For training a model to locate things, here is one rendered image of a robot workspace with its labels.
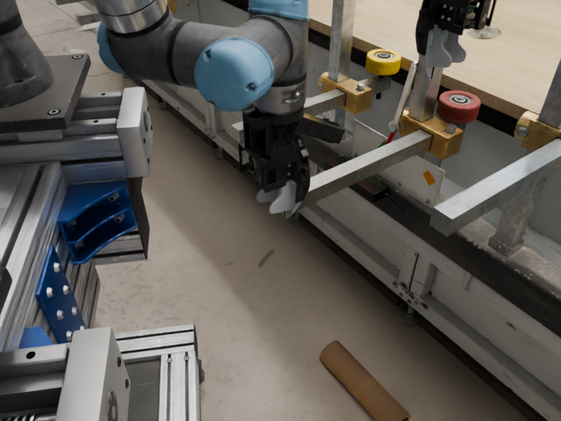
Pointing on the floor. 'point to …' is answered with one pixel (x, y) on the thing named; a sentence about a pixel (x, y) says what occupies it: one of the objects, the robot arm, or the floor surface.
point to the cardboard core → (362, 384)
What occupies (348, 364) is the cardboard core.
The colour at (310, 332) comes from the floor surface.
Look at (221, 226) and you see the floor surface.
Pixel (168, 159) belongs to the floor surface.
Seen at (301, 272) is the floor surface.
